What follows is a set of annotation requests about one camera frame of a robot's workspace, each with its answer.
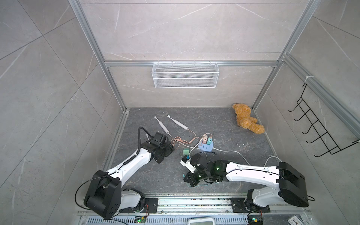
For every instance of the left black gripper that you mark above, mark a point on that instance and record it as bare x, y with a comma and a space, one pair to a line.
169, 148

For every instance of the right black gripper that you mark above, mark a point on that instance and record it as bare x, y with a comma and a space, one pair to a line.
191, 179

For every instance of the white electric toothbrush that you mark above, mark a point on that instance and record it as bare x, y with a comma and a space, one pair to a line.
178, 123
162, 126

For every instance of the green charger plug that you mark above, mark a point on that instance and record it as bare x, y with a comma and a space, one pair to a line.
186, 151

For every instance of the pink charger plug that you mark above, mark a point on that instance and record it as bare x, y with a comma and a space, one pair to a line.
204, 139

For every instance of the teal charger plug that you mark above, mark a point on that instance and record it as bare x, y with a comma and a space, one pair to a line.
209, 140

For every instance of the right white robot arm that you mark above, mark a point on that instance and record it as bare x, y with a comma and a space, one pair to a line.
281, 183

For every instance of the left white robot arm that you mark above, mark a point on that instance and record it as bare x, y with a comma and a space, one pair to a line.
105, 195

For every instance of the blue power strip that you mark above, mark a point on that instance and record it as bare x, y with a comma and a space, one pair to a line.
206, 147

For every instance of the brown teddy bear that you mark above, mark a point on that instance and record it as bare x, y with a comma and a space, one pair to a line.
244, 119

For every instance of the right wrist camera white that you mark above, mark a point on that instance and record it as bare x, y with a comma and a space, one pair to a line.
185, 161

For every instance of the white wire mesh basket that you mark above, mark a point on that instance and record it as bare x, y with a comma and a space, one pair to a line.
185, 75

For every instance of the black wire hook rack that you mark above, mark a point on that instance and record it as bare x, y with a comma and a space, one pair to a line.
315, 124

